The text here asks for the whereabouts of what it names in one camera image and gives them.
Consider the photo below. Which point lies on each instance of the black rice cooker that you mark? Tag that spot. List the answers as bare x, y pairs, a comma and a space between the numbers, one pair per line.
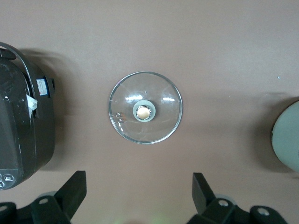
21, 128

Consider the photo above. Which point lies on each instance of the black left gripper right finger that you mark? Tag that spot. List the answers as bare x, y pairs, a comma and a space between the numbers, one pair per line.
210, 210

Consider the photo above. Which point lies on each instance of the stainless steel cooking pot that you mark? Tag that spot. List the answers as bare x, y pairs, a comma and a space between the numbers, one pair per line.
288, 137

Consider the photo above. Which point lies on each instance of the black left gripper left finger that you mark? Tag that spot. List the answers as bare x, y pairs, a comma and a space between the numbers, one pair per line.
63, 205

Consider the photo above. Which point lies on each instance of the glass pot lid copper knob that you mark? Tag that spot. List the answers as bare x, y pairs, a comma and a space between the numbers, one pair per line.
130, 126

